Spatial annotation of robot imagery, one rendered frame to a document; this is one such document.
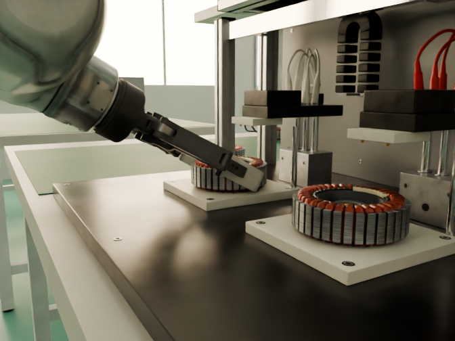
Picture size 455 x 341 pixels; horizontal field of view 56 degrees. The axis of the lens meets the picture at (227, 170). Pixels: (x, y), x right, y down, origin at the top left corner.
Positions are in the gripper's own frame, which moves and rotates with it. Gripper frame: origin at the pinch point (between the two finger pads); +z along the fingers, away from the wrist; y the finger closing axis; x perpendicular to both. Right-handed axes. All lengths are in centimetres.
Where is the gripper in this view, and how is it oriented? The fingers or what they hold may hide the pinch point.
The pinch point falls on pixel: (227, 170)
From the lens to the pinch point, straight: 63.1
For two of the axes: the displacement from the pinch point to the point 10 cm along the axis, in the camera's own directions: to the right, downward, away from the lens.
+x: 4.3, -9.0, 0.9
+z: 7.5, 4.1, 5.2
